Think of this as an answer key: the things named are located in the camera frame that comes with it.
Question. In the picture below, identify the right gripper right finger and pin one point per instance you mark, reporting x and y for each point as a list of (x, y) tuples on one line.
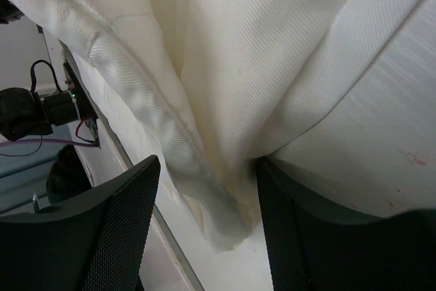
[(314, 243)]

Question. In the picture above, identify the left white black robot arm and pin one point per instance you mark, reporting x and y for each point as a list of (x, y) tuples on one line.
[(26, 113)]

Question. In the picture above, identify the aluminium front rail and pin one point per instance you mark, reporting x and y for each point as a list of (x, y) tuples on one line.
[(127, 248)]

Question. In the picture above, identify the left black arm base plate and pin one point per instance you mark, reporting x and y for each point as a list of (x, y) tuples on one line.
[(86, 129)]

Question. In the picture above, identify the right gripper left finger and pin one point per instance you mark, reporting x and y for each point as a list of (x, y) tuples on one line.
[(36, 250)]

